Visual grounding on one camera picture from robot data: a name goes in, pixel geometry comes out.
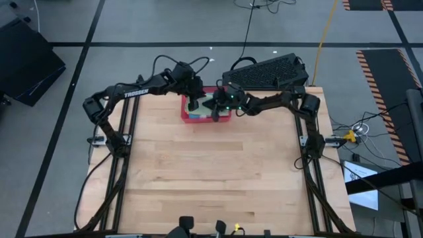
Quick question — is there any large black case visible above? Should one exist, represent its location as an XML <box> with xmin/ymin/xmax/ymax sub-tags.
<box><xmin>0</xmin><ymin>19</ymin><xmax>66</xmax><ymax>107</ymax></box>

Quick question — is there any black metal stand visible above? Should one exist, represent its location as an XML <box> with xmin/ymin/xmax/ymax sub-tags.
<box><xmin>345</xmin><ymin>88</ymin><xmax>423</xmax><ymax>238</ymax></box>

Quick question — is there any pale green microfiber towel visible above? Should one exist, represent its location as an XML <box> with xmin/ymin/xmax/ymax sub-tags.
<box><xmin>186</xmin><ymin>93</ymin><xmax>231</xmax><ymax>117</ymax></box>

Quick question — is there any black floor cable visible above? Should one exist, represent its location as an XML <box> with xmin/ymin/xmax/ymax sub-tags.
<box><xmin>230</xmin><ymin>0</ymin><xmax>297</xmax><ymax>71</ymax></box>

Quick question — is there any black round knob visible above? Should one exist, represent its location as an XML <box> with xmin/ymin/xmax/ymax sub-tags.
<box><xmin>167</xmin><ymin>216</ymin><xmax>195</xmax><ymax>238</ymax></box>
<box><xmin>214</xmin><ymin>219</ymin><xmax>227</xmax><ymax>238</ymax></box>

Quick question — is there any red plastic bin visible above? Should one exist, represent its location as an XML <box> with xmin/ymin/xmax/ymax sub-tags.
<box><xmin>180</xmin><ymin>85</ymin><xmax>233</xmax><ymax>124</ymax></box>

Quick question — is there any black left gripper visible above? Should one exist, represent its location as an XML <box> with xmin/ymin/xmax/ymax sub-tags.
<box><xmin>171</xmin><ymin>61</ymin><xmax>206</xmax><ymax>112</ymax></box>

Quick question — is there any yellow cable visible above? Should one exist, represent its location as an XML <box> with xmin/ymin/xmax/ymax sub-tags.
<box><xmin>311</xmin><ymin>0</ymin><xmax>338</xmax><ymax>86</ymax></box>

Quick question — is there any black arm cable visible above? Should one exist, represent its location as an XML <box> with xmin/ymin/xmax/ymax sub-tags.
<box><xmin>73</xmin><ymin>125</ymin><xmax>112</xmax><ymax>231</ymax></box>

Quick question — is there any black camera cable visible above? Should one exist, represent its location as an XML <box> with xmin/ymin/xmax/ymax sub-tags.
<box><xmin>150</xmin><ymin>54</ymin><xmax>212</xmax><ymax>82</ymax></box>

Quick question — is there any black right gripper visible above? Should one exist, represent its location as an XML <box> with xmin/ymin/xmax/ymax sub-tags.
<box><xmin>202</xmin><ymin>82</ymin><xmax>248</xmax><ymax>122</ymax></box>

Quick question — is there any black hazard striped mat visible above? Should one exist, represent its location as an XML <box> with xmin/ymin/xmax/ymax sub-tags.
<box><xmin>356</xmin><ymin>48</ymin><xmax>423</xmax><ymax>166</ymax></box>
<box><xmin>342</xmin><ymin>0</ymin><xmax>423</xmax><ymax>11</ymax></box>

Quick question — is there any black metal table frame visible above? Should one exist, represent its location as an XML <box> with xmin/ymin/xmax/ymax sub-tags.
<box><xmin>79</xmin><ymin>75</ymin><xmax>356</xmax><ymax>237</ymax></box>

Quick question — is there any black perforated computer case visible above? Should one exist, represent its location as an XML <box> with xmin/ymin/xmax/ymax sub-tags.
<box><xmin>221</xmin><ymin>52</ymin><xmax>310</xmax><ymax>89</ymax></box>

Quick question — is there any white coiled cable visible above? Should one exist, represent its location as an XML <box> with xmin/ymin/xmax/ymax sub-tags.
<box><xmin>352</xmin><ymin>122</ymin><xmax>371</xmax><ymax>135</ymax></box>

